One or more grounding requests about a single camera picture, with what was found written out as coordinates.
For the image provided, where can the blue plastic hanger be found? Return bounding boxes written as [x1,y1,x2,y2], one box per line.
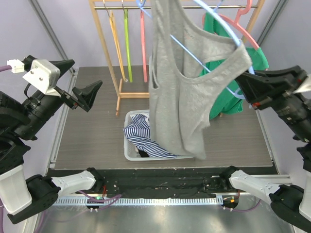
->
[136,0,256,100]

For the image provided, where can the grey tank top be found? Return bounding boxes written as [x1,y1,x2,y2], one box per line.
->
[149,0,252,160]

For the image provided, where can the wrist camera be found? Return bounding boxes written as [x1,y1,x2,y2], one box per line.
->
[293,74,311,94]
[22,59,61,97]

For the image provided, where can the yellow plastic hanger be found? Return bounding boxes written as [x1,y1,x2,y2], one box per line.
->
[109,10,128,82]

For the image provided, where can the green tank top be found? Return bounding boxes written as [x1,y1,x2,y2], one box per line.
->
[199,12,270,120]

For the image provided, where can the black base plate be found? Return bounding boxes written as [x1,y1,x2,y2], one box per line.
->
[81,167,236,199]

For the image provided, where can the white plastic laundry basket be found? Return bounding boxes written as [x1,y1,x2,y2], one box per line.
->
[124,110,193,161]

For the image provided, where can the white slotted cable duct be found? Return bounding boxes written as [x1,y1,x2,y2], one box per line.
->
[53,196,223,206]

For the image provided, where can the blue white striped tank top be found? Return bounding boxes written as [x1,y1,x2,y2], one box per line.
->
[123,110,177,159]

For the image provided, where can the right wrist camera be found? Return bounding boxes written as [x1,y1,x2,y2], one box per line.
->
[293,74,311,94]

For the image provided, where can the black tank top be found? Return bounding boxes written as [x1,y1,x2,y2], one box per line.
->
[138,150,149,158]

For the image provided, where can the wooden clothes rack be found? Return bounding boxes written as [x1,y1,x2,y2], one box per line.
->
[89,0,265,116]

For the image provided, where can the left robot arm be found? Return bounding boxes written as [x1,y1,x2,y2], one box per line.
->
[0,56,104,224]

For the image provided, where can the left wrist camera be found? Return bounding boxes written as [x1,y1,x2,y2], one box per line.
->
[22,59,61,97]

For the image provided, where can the lime green hanger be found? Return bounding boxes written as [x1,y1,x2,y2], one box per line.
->
[123,9,133,83]

